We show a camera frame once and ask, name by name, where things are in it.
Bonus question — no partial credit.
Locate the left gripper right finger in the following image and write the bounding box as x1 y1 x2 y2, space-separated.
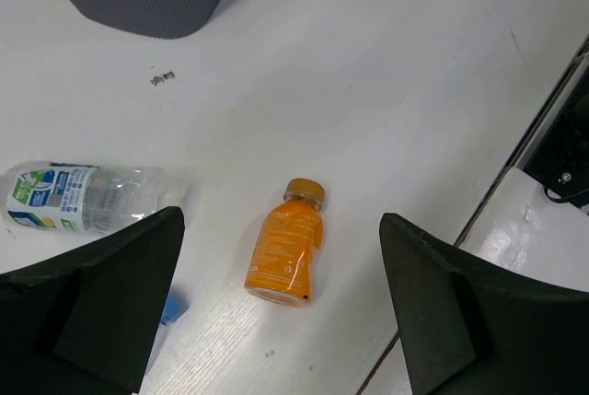
379 213 588 394

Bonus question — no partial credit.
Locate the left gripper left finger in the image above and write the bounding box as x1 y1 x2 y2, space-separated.
1 206 185 394

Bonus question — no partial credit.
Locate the crushed blue cap bottle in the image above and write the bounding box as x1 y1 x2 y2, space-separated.
146 294 187 373

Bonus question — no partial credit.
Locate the green white label bottle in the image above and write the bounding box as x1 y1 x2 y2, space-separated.
1 161 188 234

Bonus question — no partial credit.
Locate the orange juice bottle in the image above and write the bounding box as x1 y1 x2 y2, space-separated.
244 178 326 308

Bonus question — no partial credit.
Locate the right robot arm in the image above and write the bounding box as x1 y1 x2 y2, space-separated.
543 96 588 214

